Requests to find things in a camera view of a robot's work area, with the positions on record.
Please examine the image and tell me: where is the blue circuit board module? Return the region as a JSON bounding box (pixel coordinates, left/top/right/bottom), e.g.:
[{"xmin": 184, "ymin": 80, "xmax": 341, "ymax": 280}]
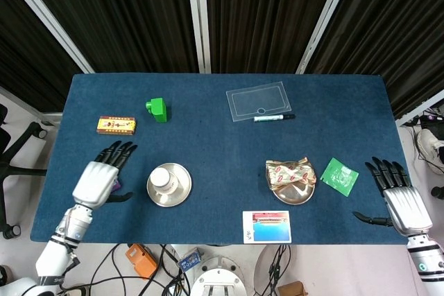
[{"xmin": 178, "ymin": 247, "xmax": 203, "ymax": 272}]

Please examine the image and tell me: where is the clear plastic sheet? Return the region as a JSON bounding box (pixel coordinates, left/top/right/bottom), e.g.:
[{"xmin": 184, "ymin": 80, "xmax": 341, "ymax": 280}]
[{"xmin": 225, "ymin": 81, "xmax": 291, "ymax": 123}]

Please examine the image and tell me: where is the black office chair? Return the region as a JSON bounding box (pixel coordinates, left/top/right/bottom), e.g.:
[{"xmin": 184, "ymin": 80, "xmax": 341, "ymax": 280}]
[{"xmin": 0, "ymin": 103, "xmax": 49, "ymax": 240}]

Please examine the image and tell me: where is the yellow and red carton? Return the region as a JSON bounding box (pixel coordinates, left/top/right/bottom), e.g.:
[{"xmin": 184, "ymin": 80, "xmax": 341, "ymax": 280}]
[{"xmin": 96, "ymin": 116, "xmax": 137, "ymax": 136}]

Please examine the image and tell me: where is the white frame post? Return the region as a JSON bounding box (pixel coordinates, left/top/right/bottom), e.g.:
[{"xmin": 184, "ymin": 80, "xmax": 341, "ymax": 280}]
[
  {"xmin": 0, "ymin": 0, "xmax": 95, "ymax": 75},
  {"xmin": 296, "ymin": 0, "xmax": 364, "ymax": 75},
  {"xmin": 185, "ymin": 0, "xmax": 212, "ymax": 74}
]

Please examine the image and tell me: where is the photo postcard with blue water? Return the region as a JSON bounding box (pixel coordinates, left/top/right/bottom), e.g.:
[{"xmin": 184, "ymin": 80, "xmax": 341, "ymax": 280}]
[{"xmin": 242, "ymin": 210, "xmax": 293, "ymax": 244}]

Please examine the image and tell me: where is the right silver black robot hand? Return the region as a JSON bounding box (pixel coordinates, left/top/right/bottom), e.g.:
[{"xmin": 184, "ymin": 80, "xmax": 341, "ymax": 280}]
[{"xmin": 352, "ymin": 156, "xmax": 434, "ymax": 238}]

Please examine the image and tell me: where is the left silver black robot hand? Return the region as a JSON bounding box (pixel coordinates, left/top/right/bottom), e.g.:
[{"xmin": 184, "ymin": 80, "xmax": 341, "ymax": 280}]
[{"xmin": 71, "ymin": 141, "xmax": 139, "ymax": 211}]

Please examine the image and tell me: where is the blue table cloth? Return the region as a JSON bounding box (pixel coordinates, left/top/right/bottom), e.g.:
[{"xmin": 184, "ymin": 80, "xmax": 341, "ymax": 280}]
[{"xmin": 30, "ymin": 73, "xmax": 412, "ymax": 245}]

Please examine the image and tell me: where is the green toy building brick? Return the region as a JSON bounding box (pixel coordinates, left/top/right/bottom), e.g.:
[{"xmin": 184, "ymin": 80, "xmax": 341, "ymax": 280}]
[{"xmin": 144, "ymin": 97, "xmax": 168, "ymax": 123}]

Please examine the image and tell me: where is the dark pleated curtain panel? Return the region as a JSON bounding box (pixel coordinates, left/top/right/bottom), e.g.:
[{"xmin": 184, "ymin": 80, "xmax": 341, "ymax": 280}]
[
  {"xmin": 15, "ymin": 0, "xmax": 199, "ymax": 74},
  {"xmin": 203, "ymin": 0, "xmax": 343, "ymax": 74},
  {"xmin": 0, "ymin": 0, "xmax": 83, "ymax": 113},
  {"xmin": 307, "ymin": 0, "xmax": 444, "ymax": 119}
]

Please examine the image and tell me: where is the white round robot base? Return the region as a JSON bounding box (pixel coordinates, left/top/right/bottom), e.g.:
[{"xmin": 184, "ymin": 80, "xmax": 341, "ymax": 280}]
[{"xmin": 189, "ymin": 254, "xmax": 248, "ymax": 296}]

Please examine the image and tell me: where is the white paper cup blue stripe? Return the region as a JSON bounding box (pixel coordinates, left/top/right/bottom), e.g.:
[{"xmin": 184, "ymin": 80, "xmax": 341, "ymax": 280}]
[{"xmin": 147, "ymin": 166, "xmax": 178, "ymax": 198}]

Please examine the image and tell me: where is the brown cardboard box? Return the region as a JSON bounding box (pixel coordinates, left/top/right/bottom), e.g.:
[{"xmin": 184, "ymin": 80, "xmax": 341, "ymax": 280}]
[{"xmin": 277, "ymin": 281, "xmax": 309, "ymax": 296}]

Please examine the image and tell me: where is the round stainless steel plate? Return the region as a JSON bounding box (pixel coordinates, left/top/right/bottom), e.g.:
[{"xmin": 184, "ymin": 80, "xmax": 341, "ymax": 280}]
[
  {"xmin": 146, "ymin": 162, "xmax": 193, "ymax": 207},
  {"xmin": 270, "ymin": 180, "xmax": 317, "ymax": 205}
]

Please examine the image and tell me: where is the white marker pen black cap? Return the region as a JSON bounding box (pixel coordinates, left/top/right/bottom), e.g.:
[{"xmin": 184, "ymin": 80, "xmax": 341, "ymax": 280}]
[{"xmin": 253, "ymin": 114, "xmax": 297, "ymax": 123}]

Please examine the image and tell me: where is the white sneaker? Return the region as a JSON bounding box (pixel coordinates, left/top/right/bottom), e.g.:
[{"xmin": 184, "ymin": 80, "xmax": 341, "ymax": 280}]
[{"xmin": 416, "ymin": 128, "xmax": 444, "ymax": 175}]

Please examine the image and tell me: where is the green sachet packet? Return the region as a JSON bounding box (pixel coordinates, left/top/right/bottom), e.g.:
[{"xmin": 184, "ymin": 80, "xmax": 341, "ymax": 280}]
[{"xmin": 320, "ymin": 157, "xmax": 360, "ymax": 198}]

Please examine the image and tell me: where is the white frame rail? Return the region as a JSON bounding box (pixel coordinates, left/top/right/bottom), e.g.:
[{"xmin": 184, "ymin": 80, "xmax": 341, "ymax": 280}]
[
  {"xmin": 0, "ymin": 85, "xmax": 64, "ymax": 117},
  {"xmin": 395, "ymin": 88, "xmax": 444, "ymax": 127}
]

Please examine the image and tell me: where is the black floor cable bundle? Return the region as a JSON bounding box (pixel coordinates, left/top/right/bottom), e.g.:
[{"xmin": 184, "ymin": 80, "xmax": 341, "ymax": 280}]
[
  {"xmin": 266, "ymin": 243, "xmax": 292, "ymax": 296},
  {"xmin": 58, "ymin": 243, "xmax": 191, "ymax": 296}
]

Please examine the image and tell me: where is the gold red snack packet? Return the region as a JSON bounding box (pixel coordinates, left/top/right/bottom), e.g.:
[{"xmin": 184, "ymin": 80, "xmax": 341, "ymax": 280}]
[{"xmin": 265, "ymin": 156, "xmax": 318, "ymax": 191}]

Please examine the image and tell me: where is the orange device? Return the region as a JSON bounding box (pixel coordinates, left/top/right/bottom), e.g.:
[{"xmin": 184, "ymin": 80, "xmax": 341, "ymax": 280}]
[{"xmin": 125, "ymin": 243, "xmax": 157, "ymax": 280}]

